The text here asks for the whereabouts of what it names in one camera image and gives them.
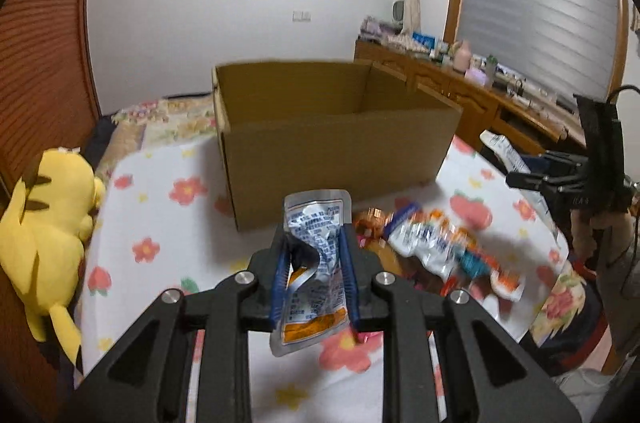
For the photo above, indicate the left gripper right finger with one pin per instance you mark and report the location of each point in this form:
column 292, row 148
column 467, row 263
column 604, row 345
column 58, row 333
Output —
column 445, row 358

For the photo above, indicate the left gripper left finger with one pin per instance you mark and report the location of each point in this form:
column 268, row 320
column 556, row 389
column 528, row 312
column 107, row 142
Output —
column 145, row 376

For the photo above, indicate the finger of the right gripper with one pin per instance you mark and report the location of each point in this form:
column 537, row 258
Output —
column 555, row 163
column 559, row 190

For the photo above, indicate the red top white duck pack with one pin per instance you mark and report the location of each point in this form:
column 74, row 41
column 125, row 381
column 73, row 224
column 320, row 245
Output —
column 451, row 284

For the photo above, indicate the blue foil candy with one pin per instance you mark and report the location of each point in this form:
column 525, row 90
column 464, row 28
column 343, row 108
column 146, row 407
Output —
column 473, row 265

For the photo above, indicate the blue top white duck pack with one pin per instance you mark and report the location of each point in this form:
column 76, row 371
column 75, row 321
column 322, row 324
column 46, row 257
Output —
column 429, row 236

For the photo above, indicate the copper foil candy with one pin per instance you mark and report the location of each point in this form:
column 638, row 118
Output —
column 370, row 224

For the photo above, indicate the small silver orange snack pack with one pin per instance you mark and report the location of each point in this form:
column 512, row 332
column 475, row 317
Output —
column 308, row 302

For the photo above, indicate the long clear white snack pack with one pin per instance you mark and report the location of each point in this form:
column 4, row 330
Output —
column 515, row 164

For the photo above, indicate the pink packaged braised egg snack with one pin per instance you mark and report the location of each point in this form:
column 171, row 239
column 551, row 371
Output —
column 389, row 259

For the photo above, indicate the grey sleeve right forearm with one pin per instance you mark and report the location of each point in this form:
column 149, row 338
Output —
column 618, row 283

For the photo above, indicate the person's right hand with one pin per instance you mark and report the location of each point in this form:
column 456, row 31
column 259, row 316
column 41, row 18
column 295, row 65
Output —
column 600, row 232

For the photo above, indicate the wooden sideboard cabinet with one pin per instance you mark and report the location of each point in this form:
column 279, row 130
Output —
column 482, row 109

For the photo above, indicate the pink tissue box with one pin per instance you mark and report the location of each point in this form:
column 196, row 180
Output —
column 477, row 77

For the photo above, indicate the green cap glass bottle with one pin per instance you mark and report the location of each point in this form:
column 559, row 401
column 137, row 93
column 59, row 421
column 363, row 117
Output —
column 490, row 69

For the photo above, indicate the pink thermos jug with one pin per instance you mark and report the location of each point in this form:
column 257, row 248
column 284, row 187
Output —
column 462, row 57

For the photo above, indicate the grey window blind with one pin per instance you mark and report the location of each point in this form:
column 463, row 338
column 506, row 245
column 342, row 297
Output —
column 566, row 46

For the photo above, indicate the blue small box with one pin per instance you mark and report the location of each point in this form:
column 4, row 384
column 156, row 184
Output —
column 427, row 41

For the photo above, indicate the yellow Pikachu plush toy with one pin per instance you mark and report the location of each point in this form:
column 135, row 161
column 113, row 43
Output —
column 44, row 233

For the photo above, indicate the brown cardboard box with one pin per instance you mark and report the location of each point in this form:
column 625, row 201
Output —
column 293, row 126

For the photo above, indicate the folded patterned fabric pile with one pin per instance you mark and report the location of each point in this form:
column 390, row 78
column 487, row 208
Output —
column 384, row 34

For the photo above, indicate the small white fan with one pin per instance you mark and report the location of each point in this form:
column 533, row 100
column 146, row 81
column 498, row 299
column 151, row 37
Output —
column 398, row 11

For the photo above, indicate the floral bed blanket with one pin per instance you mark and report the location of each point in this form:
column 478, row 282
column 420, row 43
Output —
column 147, row 125

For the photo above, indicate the wooden louvered wardrobe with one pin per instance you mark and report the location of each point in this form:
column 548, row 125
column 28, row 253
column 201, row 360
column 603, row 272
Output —
column 48, row 97

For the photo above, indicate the white wall switch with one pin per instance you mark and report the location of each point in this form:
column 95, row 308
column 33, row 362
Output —
column 301, row 16

